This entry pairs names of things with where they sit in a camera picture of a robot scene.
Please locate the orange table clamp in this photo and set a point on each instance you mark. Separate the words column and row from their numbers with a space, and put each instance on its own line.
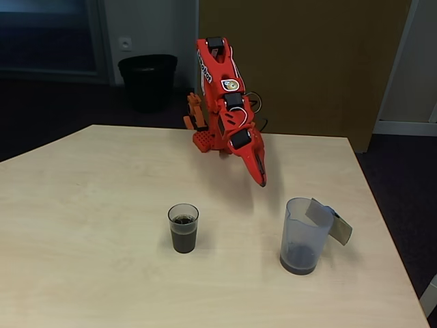
column 197, row 114

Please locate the dark window with grey frame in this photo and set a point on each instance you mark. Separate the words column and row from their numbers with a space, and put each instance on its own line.
column 48, row 41

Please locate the clear plastic measuring jug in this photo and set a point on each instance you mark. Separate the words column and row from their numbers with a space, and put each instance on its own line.
column 298, row 259

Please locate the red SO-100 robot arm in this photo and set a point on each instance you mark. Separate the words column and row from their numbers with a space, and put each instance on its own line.
column 218, row 68

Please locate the black waste bin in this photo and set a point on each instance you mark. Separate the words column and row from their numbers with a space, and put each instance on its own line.
column 148, row 85

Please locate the clear plastic cup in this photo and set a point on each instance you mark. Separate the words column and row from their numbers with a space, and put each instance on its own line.
column 183, row 235

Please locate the white wall socket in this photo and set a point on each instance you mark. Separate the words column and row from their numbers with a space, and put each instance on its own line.
column 125, row 43

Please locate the white furniture corner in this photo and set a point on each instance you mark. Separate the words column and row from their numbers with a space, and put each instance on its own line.
column 430, row 300

